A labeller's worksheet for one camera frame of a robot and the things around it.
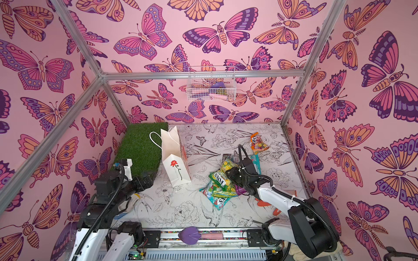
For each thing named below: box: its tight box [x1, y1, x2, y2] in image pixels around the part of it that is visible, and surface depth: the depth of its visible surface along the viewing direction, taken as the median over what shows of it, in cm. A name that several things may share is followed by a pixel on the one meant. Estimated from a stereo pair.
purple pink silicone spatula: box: [177, 226, 224, 245], surface depth 76 cm
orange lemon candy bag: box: [250, 132, 270, 155], surface depth 105 cm
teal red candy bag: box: [198, 180, 231, 211], surface depth 85 cm
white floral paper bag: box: [160, 125, 192, 188], surface depth 84 cm
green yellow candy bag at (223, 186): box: [208, 169, 239, 198], surface depth 86 cm
